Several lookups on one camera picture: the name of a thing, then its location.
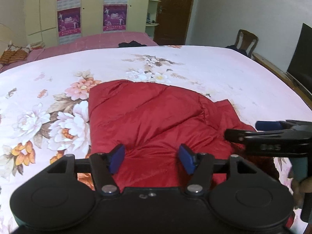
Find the red puffer jacket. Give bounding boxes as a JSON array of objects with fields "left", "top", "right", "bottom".
[{"left": 86, "top": 79, "right": 281, "bottom": 193}]

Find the lower left purple poster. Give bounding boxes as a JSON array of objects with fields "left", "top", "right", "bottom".
[{"left": 57, "top": 7, "right": 81, "bottom": 37}]

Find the orange patterned pillow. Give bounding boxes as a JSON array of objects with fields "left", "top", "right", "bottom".
[{"left": 0, "top": 50, "right": 28, "bottom": 65}]

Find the black garment on bed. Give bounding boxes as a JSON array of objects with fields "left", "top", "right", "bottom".
[{"left": 118, "top": 41, "right": 146, "bottom": 48}]

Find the person's right hand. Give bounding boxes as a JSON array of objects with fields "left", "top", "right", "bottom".
[{"left": 291, "top": 177, "right": 305, "bottom": 209}]

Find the brown wooden door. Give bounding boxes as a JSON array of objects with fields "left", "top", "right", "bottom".
[{"left": 154, "top": 0, "right": 194, "bottom": 45}]

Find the cream wardrobe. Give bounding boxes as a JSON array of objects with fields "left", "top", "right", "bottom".
[{"left": 24, "top": 0, "right": 160, "bottom": 47}]

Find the wooden bed frame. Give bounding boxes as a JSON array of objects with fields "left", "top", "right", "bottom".
[{"left": 252, "top": 52, "right": 311, "bottom": 109}]

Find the lower right purple poster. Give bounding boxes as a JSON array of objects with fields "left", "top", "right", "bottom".
[{"left": 103, "top": 4, "right": 128, "bottom": 32}]

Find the wooden chair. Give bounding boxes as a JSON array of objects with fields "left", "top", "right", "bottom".
[{"left": 226, "top": 29, "right": 259, "bottom": 58}]

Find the white floral bed quilt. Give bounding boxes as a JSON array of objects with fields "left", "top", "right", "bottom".
[{"left": 1, "top": 46, "right": 311, "bottom": 233}]

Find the black television screen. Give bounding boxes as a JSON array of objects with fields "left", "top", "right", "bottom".
[{"left": 287, "top": 23, "right": 312, "bottom": 93}]

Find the pink bed sheet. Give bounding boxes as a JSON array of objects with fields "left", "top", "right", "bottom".
[{"left": 1, "top": 32, "right": 157, "bottom": 72}]

